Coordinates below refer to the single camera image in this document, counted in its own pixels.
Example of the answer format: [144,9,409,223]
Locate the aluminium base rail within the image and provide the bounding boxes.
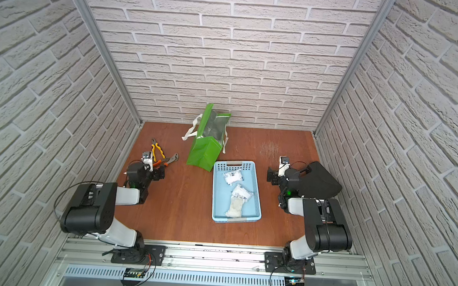
[50,238,374,286]

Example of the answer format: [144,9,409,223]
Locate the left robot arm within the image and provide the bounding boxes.
[57,161,165,266]

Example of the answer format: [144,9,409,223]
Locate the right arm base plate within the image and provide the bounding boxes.
[264,251,316,275]

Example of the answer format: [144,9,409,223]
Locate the orange handled groove pliers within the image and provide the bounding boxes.
[153,153,179,168]

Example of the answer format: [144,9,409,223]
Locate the white ice pack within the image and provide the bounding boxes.
[231,184,253,202]
[225,196,245,219]
[223,169,243,185]

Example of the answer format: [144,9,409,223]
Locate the light blue plastic basket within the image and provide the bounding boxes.
[212,161,262,223]

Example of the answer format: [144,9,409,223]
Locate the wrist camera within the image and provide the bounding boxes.
[278,156,290,177]
[141,151,154,171]

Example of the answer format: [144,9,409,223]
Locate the green insulated delivery bag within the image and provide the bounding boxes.
[181,103,232,172]

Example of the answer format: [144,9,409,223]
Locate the yellow handled pliers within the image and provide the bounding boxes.
[151,139,166,162]

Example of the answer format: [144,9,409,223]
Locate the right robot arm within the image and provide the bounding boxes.
[267,162,353,270]

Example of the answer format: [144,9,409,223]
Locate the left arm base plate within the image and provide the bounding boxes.
[111,244,167,266]

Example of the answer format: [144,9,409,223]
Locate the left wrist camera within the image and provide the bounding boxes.
[141,151,154,171]

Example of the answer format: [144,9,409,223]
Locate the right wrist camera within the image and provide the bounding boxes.
[278,156,290,177]

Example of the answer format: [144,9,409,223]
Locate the left controller board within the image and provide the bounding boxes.
[121,268,149,286]

